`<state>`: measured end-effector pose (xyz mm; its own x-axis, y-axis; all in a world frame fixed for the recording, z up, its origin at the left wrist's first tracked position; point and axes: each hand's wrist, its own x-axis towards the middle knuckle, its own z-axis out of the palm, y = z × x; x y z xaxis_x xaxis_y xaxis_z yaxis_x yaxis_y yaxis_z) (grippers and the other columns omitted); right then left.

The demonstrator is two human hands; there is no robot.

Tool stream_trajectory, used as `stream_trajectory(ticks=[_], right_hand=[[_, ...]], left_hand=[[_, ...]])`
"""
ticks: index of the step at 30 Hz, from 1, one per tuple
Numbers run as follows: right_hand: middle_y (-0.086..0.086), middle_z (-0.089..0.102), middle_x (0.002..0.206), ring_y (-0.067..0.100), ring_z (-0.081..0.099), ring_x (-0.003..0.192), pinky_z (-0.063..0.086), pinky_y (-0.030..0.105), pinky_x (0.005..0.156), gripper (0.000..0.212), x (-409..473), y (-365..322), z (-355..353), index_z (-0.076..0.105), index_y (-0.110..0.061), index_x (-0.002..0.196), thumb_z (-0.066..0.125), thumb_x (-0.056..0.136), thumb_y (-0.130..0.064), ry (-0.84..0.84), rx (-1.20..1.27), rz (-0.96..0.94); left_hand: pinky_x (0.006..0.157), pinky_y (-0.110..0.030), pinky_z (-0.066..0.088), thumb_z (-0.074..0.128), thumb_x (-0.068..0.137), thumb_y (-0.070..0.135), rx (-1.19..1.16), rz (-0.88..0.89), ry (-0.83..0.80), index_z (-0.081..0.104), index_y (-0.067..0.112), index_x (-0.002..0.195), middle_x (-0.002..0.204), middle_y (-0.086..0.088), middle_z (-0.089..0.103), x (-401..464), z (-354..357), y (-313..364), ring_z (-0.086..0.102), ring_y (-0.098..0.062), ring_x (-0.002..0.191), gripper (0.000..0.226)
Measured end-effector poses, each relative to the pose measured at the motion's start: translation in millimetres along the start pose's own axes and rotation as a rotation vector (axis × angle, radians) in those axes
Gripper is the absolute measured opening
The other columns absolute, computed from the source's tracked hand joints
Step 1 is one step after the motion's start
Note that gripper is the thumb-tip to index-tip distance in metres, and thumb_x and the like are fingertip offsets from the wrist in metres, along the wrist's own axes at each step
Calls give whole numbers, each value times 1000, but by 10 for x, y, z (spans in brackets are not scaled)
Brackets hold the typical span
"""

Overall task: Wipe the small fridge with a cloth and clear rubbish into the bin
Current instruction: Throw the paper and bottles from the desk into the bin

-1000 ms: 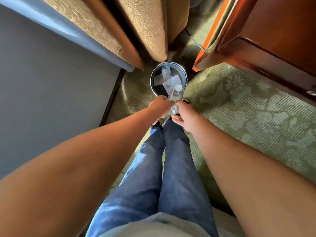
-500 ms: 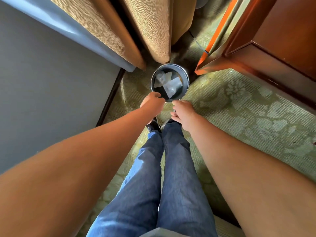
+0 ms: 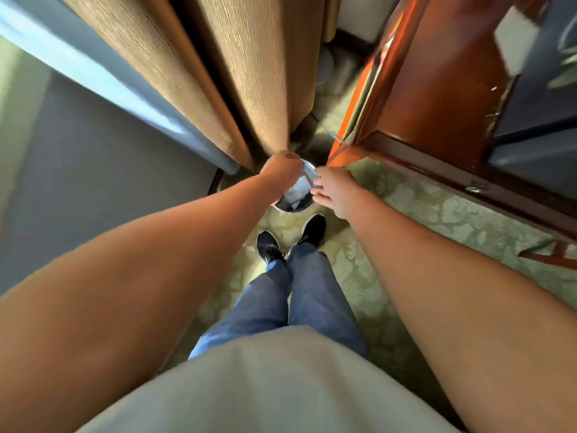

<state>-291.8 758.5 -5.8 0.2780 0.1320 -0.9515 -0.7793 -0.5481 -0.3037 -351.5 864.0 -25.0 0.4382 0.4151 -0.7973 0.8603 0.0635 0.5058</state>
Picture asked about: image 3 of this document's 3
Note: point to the person's left forearm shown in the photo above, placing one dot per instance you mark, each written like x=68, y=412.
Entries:
x=112, y=311

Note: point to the person's right forearm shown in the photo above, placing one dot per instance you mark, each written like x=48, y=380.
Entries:
x=473, y=320

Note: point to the grey mini fridge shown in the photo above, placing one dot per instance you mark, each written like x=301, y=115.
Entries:
x=541, y=85

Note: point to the grey metal lamp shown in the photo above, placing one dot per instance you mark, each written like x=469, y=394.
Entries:
x=324, y=65

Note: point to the white sheer curtain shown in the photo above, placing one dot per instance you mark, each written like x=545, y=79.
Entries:
x=90, y=81

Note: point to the person's legs in blue jeans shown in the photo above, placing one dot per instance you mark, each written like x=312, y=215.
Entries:
x=311, y=293

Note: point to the brown curtain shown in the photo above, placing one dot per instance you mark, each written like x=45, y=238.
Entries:
x=252, y=63

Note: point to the person's right hand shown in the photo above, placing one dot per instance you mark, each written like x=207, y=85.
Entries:
x=336, y=191

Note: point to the person's right black shoe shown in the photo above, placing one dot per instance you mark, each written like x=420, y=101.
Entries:
x=313, y=229

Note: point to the person's grey shirt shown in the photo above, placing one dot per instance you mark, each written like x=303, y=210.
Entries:
x=270, y=387

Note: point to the person's left hand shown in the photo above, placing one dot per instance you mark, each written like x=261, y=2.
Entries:
x=281, y=169

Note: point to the person's black shoe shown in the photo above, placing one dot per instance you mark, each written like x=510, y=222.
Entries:
x=269, y=248
x=313, y=229

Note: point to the round metal trash bin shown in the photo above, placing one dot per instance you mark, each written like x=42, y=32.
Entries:
x=297, y=196

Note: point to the person's left black shoe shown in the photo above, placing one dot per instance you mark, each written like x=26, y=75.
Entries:
x=269, y=248

